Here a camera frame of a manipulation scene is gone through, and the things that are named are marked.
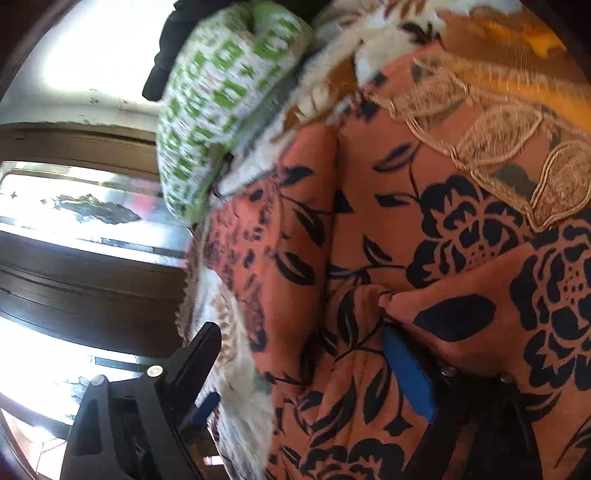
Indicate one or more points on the orange floral garment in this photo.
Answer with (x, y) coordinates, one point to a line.
(383, 221)

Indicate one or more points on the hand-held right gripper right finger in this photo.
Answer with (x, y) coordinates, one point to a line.
(408, 374)

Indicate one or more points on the black cloth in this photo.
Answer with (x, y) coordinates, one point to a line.
(161, 74)

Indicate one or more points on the yellow orange cloth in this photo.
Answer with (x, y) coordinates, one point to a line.
(517, 55)

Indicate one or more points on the leaf-printed fleece blanket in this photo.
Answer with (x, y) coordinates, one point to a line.
(240, 369)

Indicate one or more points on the window with dark frame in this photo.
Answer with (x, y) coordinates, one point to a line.
(87, 258)

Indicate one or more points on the green white patterned pillow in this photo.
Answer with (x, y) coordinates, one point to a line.
(212, 106)

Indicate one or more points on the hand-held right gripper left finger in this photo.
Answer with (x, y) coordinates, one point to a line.
(196, 357)

